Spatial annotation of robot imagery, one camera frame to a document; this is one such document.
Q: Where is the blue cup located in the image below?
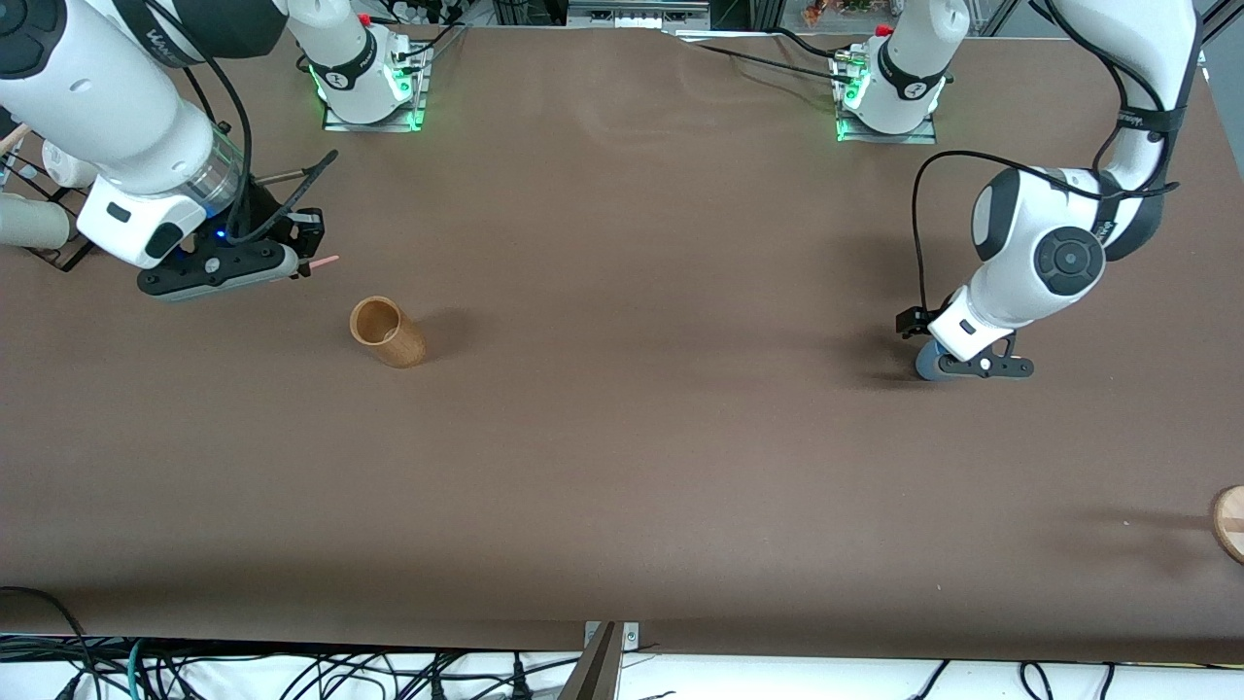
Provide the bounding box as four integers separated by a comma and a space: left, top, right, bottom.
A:
915, 340, 960, 383

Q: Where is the brown wooden cup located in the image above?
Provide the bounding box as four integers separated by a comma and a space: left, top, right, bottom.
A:
349, 296, 428, 369

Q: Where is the black cup rack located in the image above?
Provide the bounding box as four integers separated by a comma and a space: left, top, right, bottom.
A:
0, 122, 98, 273

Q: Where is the white paper cup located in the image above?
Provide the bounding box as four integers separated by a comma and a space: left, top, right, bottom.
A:
0, 192, 72, 250
41, 139, 100, 192

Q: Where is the white power strip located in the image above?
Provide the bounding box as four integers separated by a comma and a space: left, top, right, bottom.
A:
389, 0, 463, 25

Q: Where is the brown table cover sheet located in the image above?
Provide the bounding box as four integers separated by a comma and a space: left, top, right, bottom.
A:
0, 15, 1244, 667

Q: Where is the round wooden disc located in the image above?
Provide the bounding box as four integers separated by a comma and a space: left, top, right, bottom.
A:
1210, 484, 1244, 566

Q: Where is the grey metal device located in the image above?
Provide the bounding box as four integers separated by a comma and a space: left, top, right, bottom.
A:
567, 0, 712, 32

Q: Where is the dark angled metal bar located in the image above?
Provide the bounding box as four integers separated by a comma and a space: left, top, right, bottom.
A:
559, 622, 623, 700

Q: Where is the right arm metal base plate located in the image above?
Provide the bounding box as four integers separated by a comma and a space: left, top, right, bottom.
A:
323, 39, 429, 133

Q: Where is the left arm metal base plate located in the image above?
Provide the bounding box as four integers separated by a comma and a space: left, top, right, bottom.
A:
836, 49, 940, 146

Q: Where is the black cable on table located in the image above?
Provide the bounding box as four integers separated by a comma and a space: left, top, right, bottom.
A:
680, 41, 856, 84

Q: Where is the black looped floor cable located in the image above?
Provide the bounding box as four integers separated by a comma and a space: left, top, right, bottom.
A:
0, 586, 98, 700

